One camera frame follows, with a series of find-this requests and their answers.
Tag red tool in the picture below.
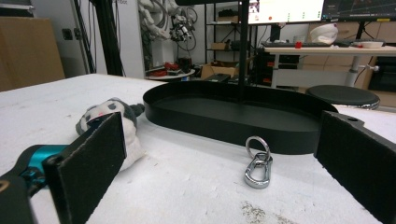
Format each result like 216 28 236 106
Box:
155 61 181 77

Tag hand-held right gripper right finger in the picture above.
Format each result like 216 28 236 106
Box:
313 110 396 224

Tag black round stool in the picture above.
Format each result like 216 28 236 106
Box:
305 84 381 110

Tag monitor with dark screen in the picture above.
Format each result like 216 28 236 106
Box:
321 0 396 22

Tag round white table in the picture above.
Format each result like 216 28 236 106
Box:
145 62 196 81

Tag black metal shelf rack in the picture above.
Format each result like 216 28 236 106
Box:
204 3 250 82

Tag large cardboard box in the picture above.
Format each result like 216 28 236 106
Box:
0 16 65 92

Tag black keyboard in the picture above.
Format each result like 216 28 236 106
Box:
261 40 332 49

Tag monitor with white screen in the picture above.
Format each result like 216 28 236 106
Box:
247 0 325 25

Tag silver carabiner key ring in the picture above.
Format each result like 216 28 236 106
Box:
243 135 274 189

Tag white height-adjustable desk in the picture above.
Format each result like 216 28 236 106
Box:
262 45 396 90

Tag open cardboard box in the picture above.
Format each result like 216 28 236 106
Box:
200 60 247 80

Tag black frame post with cables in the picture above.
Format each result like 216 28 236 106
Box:
90 0 125 77

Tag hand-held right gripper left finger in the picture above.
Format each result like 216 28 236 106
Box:
14 112 127 224

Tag white rounded helmet-like object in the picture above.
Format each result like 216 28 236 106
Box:
309 22 339 45

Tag grey and white plush toy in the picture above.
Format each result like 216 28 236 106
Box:
75 97 147 172

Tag black oval tray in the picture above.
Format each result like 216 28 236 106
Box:
142 79 339 156

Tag white robot with cables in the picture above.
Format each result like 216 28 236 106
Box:
138 0 200 52

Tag thin black stand pole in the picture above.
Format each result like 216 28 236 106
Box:
237 0 250 104

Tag black equipment box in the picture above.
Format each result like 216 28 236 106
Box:
251 49 277 87

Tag black flat case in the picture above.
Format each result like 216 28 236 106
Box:
204 73 232 84

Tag white shallow bowl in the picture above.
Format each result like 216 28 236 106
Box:
354 39 386 49

